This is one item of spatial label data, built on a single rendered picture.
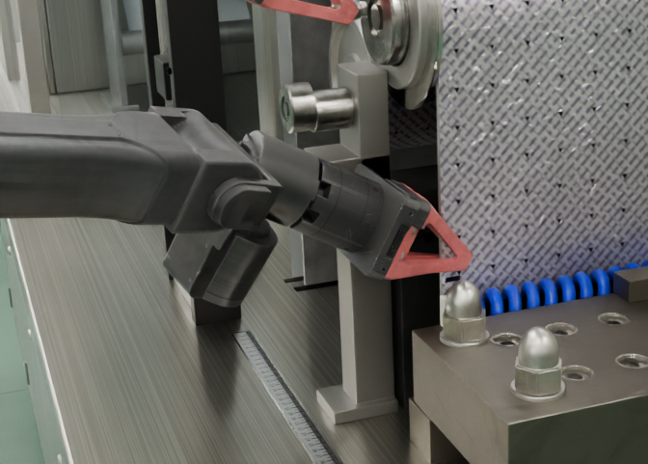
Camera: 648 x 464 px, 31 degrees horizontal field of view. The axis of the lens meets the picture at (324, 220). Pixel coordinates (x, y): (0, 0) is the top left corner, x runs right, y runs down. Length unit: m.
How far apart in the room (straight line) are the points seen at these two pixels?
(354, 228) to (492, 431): 0.18
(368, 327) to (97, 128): 0.38
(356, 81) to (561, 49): 0.16
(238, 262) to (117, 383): 0.32
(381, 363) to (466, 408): 0.22
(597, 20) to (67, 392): 0.59
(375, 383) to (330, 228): 0.22
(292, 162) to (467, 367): 0.19
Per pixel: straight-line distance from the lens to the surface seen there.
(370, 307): 1.02
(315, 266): 1.33
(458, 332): 0.87
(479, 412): 0.81
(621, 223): 1.00
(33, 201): 0.71
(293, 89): 0.95
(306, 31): 1.26
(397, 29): 0.90
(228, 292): 0.88
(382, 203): 0.88
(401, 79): 0.93
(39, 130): 0.71
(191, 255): 0.86
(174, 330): 1.25
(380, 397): 1.06
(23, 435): 3.05
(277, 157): 0.84
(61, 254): 1.51
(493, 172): 0.93
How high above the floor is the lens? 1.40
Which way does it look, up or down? 19 degrees down
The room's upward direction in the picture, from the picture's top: 3 degrees counter-clockwise
